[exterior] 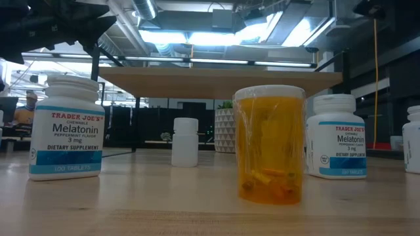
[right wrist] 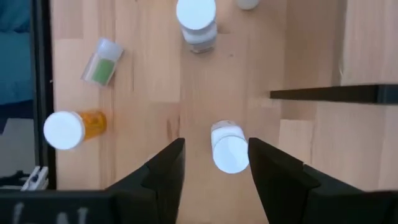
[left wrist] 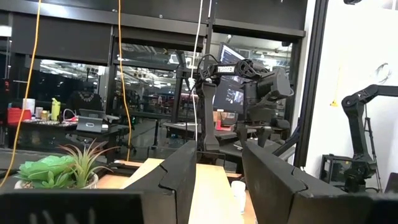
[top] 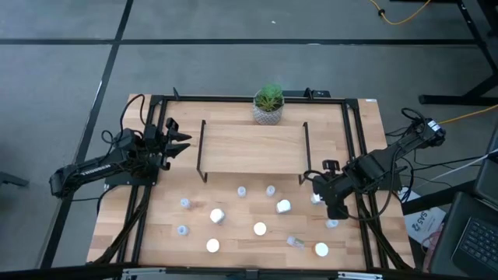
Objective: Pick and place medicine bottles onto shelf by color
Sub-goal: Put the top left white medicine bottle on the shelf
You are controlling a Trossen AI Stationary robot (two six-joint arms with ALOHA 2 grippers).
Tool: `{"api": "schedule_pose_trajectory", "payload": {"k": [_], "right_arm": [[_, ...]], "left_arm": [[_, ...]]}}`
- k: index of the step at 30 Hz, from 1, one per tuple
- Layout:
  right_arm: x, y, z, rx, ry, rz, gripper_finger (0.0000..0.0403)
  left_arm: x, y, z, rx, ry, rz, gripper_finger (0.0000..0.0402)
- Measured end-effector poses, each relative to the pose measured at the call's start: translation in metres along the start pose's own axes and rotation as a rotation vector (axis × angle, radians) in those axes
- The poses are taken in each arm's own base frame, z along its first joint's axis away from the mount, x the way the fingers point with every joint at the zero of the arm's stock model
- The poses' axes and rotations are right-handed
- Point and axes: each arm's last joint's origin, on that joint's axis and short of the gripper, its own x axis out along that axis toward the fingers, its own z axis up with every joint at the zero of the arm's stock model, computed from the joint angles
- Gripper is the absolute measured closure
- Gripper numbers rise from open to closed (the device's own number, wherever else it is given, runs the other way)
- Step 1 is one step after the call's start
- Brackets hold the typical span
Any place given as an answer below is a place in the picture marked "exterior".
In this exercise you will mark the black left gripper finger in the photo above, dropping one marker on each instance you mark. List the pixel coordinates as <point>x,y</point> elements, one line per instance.
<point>83,9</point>
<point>95,29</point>

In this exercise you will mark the orange pill bottle white cap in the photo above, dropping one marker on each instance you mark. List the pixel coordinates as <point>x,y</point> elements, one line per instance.
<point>269,147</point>

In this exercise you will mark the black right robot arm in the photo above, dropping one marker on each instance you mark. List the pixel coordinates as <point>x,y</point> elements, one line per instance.
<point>369,10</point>

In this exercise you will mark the dark computer monitor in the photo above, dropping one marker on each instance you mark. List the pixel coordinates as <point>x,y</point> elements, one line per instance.
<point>8,109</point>

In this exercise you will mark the person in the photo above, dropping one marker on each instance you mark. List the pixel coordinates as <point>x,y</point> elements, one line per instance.
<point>24,114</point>

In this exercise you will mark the small pale background plant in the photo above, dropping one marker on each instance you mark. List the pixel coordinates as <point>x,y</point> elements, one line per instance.
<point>166,136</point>

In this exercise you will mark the succulent in patterned white pot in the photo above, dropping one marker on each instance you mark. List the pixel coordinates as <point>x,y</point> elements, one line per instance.
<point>224,131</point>

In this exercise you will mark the red box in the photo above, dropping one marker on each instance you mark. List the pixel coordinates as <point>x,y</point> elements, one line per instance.
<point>377,146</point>

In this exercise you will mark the white cup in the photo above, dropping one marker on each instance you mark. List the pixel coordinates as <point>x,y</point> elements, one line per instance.
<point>396,143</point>

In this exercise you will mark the silver air duct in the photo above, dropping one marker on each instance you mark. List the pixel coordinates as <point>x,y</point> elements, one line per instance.
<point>144,8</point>

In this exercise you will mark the black partition wall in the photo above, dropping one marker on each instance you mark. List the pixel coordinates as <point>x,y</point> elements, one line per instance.
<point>154,124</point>

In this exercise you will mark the wooden shelf with black frame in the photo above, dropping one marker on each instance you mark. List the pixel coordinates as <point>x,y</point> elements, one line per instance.
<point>213,83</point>

